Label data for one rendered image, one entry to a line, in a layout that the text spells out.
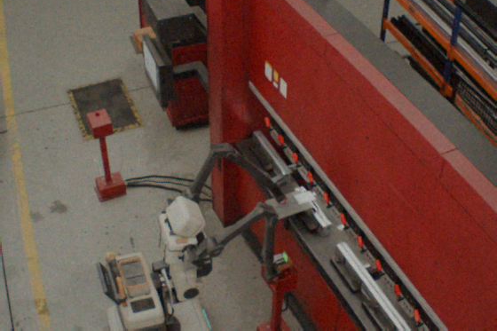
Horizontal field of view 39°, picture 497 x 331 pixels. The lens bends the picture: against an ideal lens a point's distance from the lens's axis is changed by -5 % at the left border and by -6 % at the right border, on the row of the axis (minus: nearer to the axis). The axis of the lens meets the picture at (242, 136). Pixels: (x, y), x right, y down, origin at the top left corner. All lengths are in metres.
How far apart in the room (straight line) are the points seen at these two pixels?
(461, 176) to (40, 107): 5.15
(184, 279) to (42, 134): 3.06
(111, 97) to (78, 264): 2.20
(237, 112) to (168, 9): 0.93
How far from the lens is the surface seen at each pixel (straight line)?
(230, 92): 5.13
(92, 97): 7.47
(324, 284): 4.66
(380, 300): 4.34
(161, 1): 5.01
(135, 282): 4.47
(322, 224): 4.71
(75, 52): 8.25
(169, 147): 6.76
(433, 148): 3.29
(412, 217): 3.66
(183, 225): 4.17
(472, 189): 3.13
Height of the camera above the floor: 4.34
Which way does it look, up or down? 39 degrees down
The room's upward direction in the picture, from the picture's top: straight up
